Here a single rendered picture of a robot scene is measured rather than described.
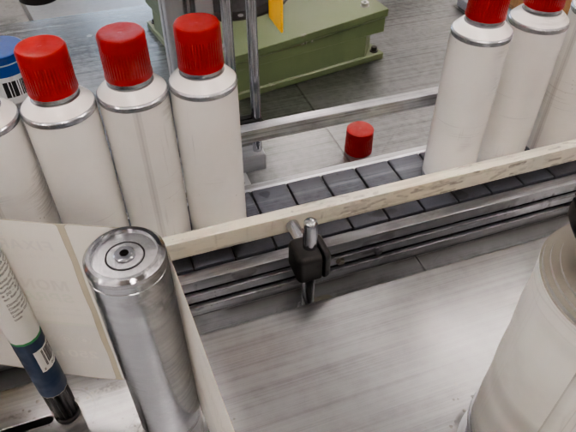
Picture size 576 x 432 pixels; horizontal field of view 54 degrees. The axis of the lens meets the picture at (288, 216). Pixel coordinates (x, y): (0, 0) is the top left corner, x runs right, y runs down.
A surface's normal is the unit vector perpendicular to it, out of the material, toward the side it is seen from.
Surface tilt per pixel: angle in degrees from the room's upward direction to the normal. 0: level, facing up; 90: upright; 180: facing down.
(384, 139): 0
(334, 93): 0
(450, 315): 0
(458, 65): 90
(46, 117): 45
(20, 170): 90
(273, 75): 90
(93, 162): 90
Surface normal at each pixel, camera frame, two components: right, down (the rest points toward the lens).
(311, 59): 0.49, 0.60
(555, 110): -0.70, 0.49
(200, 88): 0.00, -0.08
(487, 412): -0.99, 0.05
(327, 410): 0.00, -0.73
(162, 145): 0.72, 0.48
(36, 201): 0.87, 0.34
